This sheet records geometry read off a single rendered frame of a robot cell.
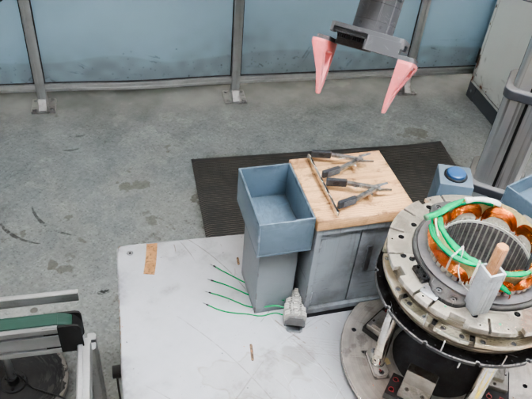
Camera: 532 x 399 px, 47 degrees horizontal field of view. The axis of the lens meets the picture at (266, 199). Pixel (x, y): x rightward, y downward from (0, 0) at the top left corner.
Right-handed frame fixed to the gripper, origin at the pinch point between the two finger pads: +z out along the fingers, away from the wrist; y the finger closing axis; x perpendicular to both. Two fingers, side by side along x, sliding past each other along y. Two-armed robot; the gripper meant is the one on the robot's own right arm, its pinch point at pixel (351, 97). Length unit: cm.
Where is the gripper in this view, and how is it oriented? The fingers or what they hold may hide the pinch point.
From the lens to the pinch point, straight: 88.1
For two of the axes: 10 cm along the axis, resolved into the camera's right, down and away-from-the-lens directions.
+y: 9.0, 3.3, -2.8
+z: -2.7, 9.3, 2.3
